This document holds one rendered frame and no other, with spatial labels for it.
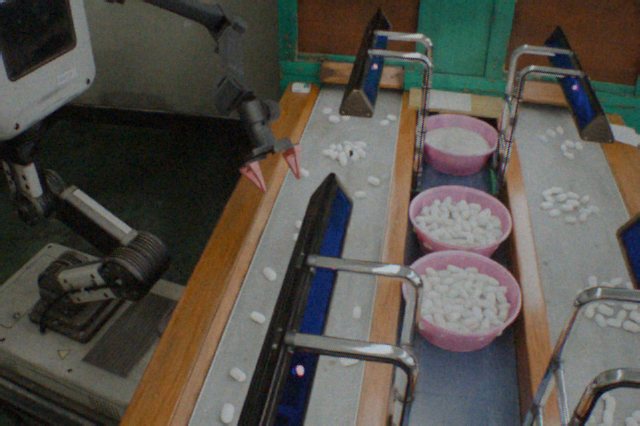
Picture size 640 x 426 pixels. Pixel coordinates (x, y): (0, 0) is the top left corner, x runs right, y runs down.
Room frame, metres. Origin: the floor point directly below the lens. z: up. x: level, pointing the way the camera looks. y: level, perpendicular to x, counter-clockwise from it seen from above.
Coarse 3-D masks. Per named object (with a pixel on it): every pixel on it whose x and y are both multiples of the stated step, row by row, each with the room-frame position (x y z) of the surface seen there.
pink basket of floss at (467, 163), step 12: (432, 120) 1.77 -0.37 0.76; (444, 120) 1.78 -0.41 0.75; (456, 120) 1.78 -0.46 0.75; (468, 120) 1.77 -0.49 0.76; (480, 132) 1.73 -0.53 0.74; (492, 132) 1.69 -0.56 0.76; (492, 144) 1.65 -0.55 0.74; (432, 156) 1.59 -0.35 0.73; (444, 156) 1.55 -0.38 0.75; (456, 156) 1.54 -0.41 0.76; (468, 156) 1.53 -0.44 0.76; (480, 156) 1.55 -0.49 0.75; (444, 168) 1.57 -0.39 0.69; (456, 168) 1.55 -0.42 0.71; (468, 168) 1.55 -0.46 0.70; (480, 168) 1.59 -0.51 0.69
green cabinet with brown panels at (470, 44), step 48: (288, 0) 2.06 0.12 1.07; (336, 0) 2.04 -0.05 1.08; (384, 0) 2.02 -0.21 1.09; (432, 0) 1.98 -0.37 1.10; (480, 0) 1.96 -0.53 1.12; (528, 0) 1.94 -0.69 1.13; (576, 0) 1.91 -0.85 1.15; (624, 0) 1.88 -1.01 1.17; (288, 48) 2.06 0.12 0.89; (336, 48) 2.04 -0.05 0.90; (480, 48) 1.96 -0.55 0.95; (576, 48) 1.91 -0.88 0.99; (624, 48) 1.88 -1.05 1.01
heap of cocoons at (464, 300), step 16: (432, 272) 1.03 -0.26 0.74; (448, 272) 1.04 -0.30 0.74; (464, 272) 1.04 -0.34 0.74; (432, 288) 1.00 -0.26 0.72; (448, 288) 0.98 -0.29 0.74; (464, 288) 0.99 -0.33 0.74; (480, 288) 0.99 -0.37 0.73; (496, 288) 0.98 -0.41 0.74; (432, 304) 0.94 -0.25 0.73; (448, 304) 0.93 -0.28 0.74; (464, 304) 0.93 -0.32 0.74; (480, 304) 0.93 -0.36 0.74; (496, 304) 0.95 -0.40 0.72; (432, 320) 0.89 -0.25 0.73; (448, 320) 0.89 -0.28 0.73; (464, 320) 0.88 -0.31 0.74; (480, 320) 0.89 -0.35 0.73; (496, 320) 0.88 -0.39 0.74
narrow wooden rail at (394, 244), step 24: (408, 96) 1.93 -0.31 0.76; (408, 120) 1.75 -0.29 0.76; (408, 144) 1.59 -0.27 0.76; (408, 168) 1.45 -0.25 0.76; (408, 192) 1.33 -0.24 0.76; (384, 240) 1.13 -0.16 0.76; (384, 288) 0.96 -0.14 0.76; (384, 312) 0.89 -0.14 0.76; (384, 336) 0.82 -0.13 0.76; (384, 384) 0.70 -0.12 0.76; (360, 408) 0.64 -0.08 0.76; (384, 408) 0.64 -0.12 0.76
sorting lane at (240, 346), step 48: (336, 96) 1.97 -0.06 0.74; (384, 96) 1.98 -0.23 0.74; (336, 144) 1.63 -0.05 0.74; (384, 144) 1.63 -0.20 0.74; (288, 192) 1.36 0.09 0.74; (384, 192) 1.37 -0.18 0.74; (288, 240) 1.15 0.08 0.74; (336, 288) 0.98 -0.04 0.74; (240, 336) 0.84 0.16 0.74; (336, 336) 0.84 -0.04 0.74; (240, 384) 0.71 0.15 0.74; (336, 384) 0.72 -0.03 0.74
